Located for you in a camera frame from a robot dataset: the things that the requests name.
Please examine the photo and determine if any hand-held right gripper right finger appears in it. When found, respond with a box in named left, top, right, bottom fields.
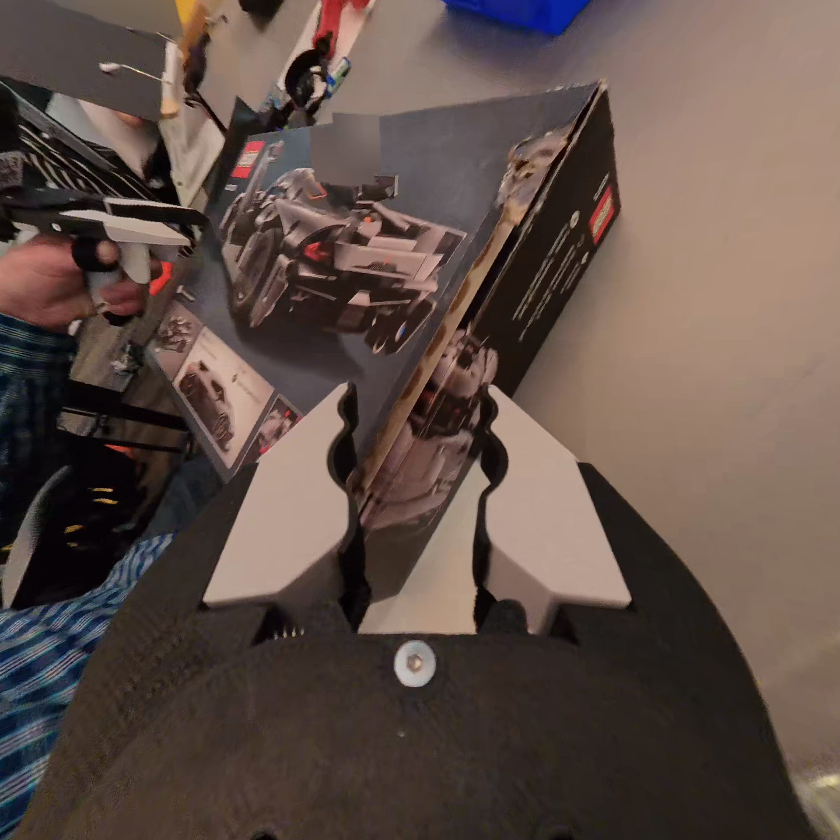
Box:
left=472, top=386, right=635, bottom=632

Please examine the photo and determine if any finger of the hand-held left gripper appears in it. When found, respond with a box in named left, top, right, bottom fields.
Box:
left=104, top=199, right=211, bottom=229
left=104, top=222, right=198, bottom=250

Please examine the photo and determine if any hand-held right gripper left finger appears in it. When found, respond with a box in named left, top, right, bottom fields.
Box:
left=202, top=382, right=374, bottom=632

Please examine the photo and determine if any dark lego set box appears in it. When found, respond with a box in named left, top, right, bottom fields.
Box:
left=147, top=79, right=621, bottom=536

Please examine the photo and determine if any person's left hand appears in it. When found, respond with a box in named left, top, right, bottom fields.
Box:
left=0, top=233, right=165, bottom=336

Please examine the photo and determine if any black white striped cloth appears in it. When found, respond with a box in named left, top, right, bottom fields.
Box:
left=20, top=112, right=181, bottom=204

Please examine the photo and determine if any black round object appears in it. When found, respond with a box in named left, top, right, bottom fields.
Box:
left=283, top=48, right=330, bottom=112

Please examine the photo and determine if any red clamp tool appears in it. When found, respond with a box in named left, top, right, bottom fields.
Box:
left=318, top=0, right=375, bottom=50

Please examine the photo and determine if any person's blue plaid shirt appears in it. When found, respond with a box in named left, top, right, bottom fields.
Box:
left=0, top=533, right=175, bottom=795

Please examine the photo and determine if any blue plastic bin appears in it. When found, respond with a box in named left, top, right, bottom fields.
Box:
left=443, top=0, right=578, bottom=35

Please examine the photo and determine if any white-tipped wire hook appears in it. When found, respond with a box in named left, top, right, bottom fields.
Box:
left=98, top=41, right=183, bottom=120

